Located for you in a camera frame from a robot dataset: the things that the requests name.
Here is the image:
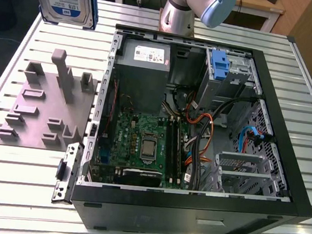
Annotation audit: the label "metal disk bay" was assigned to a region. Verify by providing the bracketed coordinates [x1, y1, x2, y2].
[212, 150, 289, 200]

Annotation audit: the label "CPU socket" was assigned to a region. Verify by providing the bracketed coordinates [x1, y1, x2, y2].
[138, 131, 160, 167]

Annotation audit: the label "blue data wire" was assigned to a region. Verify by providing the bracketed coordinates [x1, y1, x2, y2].
[237, 125, 267, 157]

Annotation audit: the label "yellow black power wires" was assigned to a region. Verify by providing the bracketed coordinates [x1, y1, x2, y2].
[160, 100, 185, 119]

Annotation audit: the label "orange power wire bundle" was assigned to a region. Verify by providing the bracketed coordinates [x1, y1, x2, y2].
[180, 110, 218, 168]

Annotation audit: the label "grey power supply unit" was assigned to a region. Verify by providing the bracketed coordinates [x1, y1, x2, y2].
[110, 37, 173, 117]

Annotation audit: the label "grey parts rack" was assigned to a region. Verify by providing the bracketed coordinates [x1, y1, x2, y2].
[0, 43, 102, 156]

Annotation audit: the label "black RAM slot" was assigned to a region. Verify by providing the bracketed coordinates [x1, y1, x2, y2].
[162, 115, 181, 182]
[169, 116, 188, 182]

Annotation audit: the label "silver CPU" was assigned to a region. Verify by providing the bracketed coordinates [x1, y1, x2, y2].
[142, 139, 157, 157]

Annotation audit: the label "black graphics card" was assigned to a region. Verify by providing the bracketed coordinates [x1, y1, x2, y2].
[112, 165, 164, 188]

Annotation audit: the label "black cable bundle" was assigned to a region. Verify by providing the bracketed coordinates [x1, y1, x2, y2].
[187, 90, 259, 196]

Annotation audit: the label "wooden desk white frame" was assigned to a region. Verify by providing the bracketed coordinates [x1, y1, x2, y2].
[232, 0, 286, 34]

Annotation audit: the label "blue drive bay latch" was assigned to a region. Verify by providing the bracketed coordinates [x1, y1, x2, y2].
[209, 49, 233, 82]

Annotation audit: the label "thin red wire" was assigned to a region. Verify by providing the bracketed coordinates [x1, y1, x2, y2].
[103, 77, 121, 140]

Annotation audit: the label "black PC case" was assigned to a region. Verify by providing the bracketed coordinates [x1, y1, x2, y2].
[68, 20, 312, 234]

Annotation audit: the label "disk power wire black connector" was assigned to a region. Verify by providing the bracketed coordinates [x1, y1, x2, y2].
[244, 129, 276, 150]

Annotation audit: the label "green motherboard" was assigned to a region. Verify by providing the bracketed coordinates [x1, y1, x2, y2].
[89, 107, 198, 193]

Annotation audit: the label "grey metal drive cage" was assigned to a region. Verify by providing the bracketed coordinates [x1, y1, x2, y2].
[194, 46, 265, 117]

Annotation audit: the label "grey expansion slot bracket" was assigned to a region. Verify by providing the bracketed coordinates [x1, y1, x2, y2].
[51, 140, 85, 206]

